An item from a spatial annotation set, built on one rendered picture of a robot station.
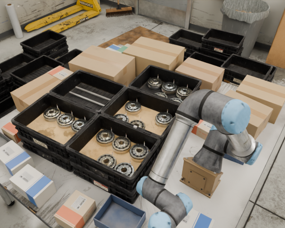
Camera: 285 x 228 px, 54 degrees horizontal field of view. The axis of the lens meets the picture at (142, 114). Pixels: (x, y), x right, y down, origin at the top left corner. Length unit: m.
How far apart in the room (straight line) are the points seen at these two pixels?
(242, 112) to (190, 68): 1.17
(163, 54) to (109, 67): 0.44
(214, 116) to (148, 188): 0.37
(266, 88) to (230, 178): 0.72
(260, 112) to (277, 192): 0.94
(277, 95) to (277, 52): 2.09
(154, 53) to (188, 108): 1.21
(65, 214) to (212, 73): 1.36
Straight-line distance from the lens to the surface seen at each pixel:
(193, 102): 1.03
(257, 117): 1.80
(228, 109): 0.97
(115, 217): 1.46
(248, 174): 1.69
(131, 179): 1.29
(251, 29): 3.79
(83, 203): 1.43
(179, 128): 1.05
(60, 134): 1.67
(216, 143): 1.41
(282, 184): 2.66
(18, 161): 1.67
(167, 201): 1.05
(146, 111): 1.75
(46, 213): 1.54
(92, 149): 1.55
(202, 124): 1.78
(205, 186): 1.50
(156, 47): 2.27
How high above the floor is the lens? 1.99
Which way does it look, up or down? 42 degrees down
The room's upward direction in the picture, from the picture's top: straight up
